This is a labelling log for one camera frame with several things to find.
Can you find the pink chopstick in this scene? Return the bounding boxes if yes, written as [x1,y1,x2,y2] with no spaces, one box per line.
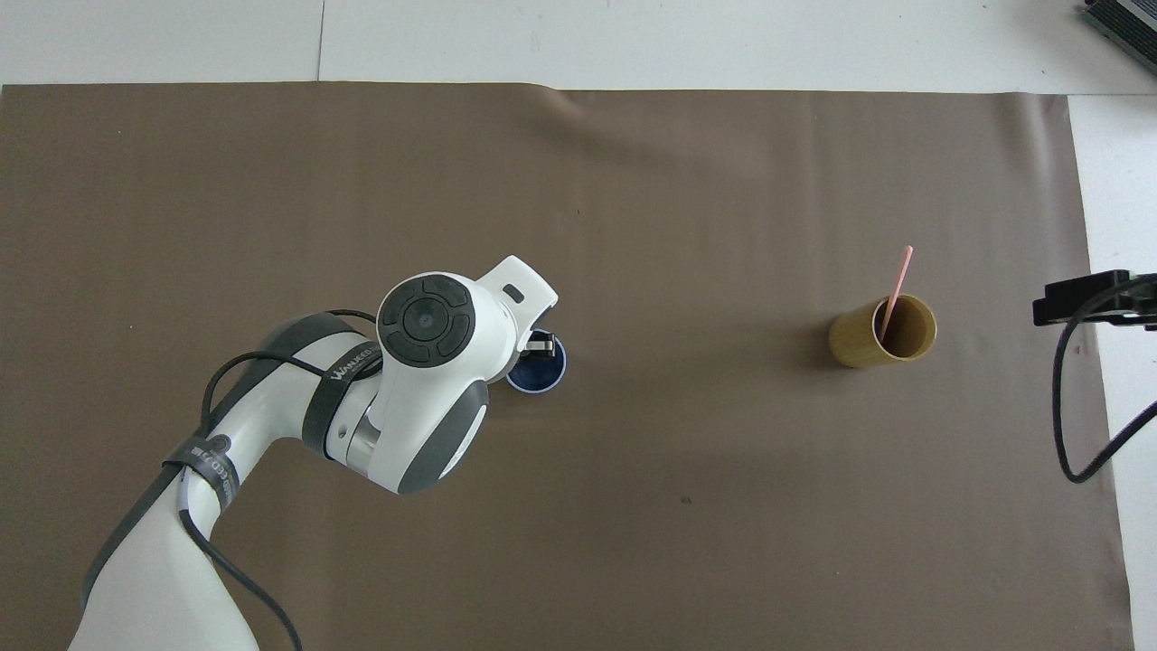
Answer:
[879,245,914,343]

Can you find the black stand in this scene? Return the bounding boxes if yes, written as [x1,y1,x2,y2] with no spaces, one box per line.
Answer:
[1082,0,1157,75]

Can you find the blue cup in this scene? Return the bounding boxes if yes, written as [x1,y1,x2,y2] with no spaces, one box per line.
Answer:
[504,333,568,396]

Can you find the bamboo cup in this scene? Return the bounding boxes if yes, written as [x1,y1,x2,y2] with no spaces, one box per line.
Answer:
[828,294,938,370]

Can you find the black cable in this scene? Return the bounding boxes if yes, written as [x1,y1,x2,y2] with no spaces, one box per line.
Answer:
[1052,276,1157,485]
[176,309,381,651]

